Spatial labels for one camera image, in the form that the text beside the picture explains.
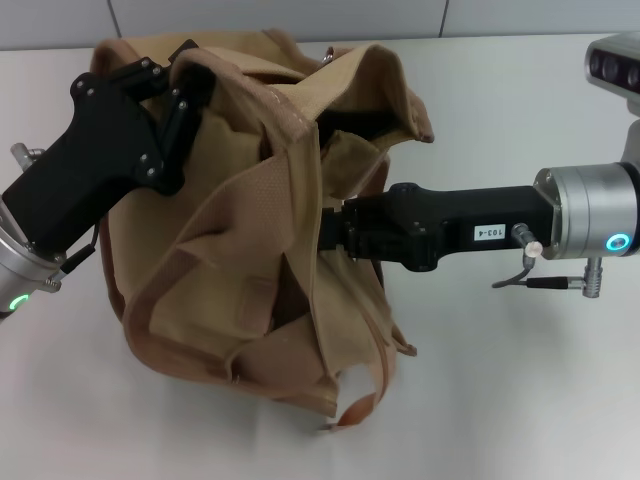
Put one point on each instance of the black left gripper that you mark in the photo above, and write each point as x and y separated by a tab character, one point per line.
95	155

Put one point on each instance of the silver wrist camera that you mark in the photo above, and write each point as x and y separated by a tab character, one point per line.
612	62

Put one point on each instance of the khaki canvas food bag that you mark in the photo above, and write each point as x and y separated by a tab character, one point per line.
250	250

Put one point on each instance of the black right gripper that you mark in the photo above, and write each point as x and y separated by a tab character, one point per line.
475	210

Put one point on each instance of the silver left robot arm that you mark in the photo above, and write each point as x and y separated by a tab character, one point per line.
15	280

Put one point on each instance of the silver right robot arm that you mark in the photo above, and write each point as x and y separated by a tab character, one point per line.
585	210

